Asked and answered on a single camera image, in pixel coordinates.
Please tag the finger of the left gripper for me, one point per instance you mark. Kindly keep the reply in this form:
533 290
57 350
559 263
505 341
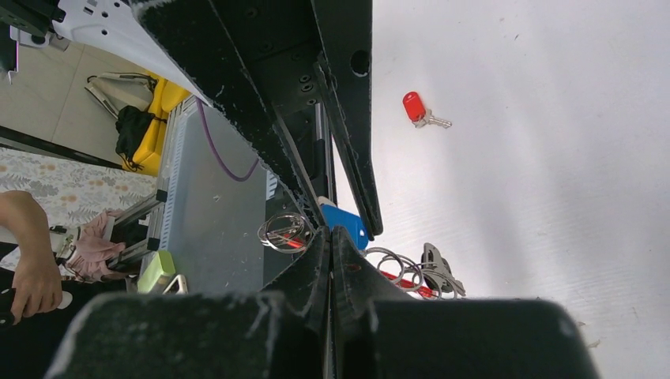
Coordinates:
344 69
195 36

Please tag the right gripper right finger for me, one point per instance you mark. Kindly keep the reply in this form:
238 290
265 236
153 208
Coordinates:
370 315

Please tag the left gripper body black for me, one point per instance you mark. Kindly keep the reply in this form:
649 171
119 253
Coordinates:
277 42

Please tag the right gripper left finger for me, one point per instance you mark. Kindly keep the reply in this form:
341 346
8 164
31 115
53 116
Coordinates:
298 323

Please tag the blue key tag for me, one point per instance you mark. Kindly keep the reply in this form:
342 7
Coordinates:
336 217

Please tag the key organizer with red handle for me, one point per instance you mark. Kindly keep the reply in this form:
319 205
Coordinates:
429 278

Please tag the key with red tag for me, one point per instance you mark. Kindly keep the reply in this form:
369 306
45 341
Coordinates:
418 114

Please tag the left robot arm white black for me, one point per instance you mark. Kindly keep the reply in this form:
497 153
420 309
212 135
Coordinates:
109 26

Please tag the person's hand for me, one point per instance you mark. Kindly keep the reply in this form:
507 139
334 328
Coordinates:
37 285

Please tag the yellow bin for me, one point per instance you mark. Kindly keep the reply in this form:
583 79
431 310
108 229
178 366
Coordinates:
166 97

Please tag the green box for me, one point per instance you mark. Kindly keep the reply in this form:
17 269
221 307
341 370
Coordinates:
158 273

